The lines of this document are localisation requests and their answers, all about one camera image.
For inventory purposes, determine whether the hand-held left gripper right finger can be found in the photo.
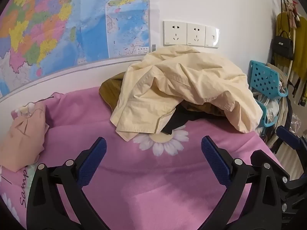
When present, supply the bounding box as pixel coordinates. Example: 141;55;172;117
199;136;283;230

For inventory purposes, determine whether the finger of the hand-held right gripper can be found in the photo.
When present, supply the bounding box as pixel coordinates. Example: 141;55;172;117
276;126;307;156
251;150;290;187

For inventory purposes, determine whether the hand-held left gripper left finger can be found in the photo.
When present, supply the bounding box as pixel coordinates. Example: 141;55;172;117
26;136;111;230

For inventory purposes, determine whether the cream jacket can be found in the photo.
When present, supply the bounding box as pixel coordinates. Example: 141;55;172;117
110;45;264;142

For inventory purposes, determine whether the pink floral bed sheet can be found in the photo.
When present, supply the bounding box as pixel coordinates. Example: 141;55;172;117
0;87;300;230

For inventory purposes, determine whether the black garment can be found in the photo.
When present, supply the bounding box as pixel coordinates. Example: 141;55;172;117
162;107;199;136

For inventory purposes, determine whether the blue perforated plastic basket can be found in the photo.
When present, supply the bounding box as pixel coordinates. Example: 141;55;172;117
249;60;288;127

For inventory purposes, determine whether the folded peach garment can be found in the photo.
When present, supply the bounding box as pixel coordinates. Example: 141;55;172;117
0;102;50;172

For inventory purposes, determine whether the hanging yellow garment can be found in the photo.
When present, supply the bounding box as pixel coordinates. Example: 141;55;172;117
275;12;307;77

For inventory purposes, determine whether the black handbag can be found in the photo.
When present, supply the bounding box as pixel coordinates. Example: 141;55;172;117
272;31;295;60

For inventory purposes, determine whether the hanging plush rabbit toy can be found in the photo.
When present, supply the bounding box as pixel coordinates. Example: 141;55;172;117
279;0;300;28

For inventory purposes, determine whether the white wall switch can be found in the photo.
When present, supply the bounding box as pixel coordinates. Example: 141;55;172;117
205;25;220;48

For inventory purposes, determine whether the white wall socket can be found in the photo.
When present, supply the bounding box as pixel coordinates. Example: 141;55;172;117
187;23;206;46
163;20;187;46

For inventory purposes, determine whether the colourful wall map poster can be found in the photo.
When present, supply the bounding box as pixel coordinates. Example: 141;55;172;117
0;0;161;99

